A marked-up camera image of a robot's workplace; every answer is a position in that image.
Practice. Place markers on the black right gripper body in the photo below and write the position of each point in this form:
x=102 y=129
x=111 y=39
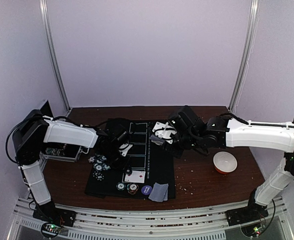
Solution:
x=170 y=147

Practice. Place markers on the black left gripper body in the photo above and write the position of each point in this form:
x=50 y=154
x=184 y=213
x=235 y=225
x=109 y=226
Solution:
x=113 y=152

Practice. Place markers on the black hundred chip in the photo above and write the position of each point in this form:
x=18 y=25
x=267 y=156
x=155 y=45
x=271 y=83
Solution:
x=98 y=176

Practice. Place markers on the face up diamonds card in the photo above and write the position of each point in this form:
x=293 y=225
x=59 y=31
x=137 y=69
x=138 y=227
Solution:
x=135 y=177

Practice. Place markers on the mixed colour chip stack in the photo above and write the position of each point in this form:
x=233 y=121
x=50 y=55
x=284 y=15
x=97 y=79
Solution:
x=132 y=188

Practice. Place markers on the purple small blind button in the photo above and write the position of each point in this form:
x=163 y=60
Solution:
x=146 y=190

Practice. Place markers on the blue backed card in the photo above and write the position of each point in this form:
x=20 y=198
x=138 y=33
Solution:
x=165 y=186
x=157 y=194

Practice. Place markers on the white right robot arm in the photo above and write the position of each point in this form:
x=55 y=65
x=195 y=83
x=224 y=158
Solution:
x=230 y=131

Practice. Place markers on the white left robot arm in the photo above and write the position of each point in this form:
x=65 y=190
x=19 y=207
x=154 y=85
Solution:
x=29 y=135

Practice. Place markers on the orange white bowl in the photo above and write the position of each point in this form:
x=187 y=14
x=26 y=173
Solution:
x=224 y=162

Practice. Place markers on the black poker play mat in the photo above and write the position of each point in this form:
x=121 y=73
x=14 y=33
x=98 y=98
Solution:
x=145 y=156

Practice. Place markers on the aluminium poker chip case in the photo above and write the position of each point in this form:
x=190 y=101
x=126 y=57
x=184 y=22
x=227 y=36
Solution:
x=60 y=151

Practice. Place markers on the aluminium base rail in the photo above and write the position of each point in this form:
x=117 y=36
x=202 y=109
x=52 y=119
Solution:
x=203 y=223

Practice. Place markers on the aluminium frame post right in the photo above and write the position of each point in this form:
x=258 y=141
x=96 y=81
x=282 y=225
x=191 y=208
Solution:
x=244 y=64

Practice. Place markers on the aluminium frame post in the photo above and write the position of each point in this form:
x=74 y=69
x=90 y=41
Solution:
x=53 y=57
x=244 y=64

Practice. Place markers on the aluminium frame post left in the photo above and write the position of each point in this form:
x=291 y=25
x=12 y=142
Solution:
x=53 y=57

